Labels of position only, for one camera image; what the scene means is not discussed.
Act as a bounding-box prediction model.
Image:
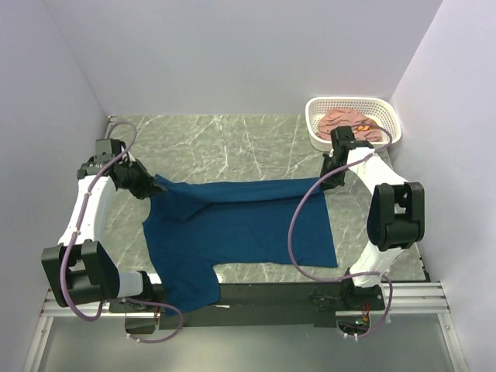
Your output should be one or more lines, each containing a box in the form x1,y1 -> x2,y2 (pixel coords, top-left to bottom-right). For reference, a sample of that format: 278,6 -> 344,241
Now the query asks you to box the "blue printed t-shirt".
143,175 -> 338,312

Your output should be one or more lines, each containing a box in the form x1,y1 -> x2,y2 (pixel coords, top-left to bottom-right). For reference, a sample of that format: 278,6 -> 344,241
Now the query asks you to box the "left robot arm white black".
41,155 -> 166,312

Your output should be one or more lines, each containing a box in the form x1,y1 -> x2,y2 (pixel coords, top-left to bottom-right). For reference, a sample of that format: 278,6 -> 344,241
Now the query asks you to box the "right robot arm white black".
320,146 -> 425,309

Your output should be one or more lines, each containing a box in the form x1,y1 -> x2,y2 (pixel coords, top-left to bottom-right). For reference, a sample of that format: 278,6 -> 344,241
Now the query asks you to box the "pink t-shirt in basket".
316,108 -> 382,143

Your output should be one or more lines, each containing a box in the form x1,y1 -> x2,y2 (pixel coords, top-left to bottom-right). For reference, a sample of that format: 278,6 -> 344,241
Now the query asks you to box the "white perforated plastic basket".
305,96 -> 402,153

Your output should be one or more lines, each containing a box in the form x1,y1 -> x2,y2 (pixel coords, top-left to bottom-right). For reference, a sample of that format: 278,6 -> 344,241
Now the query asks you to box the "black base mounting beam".
108,282 -> 388,334

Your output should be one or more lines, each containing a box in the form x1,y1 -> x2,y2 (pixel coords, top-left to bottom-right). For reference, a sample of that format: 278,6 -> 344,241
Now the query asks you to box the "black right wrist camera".
330,126 -> 356,149

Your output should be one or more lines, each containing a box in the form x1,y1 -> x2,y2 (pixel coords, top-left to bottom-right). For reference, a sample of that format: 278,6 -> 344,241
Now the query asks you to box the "aluminium rail at table edge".
104,115 -> 117,138

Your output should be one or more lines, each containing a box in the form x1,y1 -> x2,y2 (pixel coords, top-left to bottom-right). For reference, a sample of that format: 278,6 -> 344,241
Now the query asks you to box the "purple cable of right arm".
288,123 -> 394,342

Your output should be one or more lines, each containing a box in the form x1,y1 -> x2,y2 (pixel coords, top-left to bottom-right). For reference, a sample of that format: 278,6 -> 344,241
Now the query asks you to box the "aluminium front frame rail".
24,282 -> 467,371

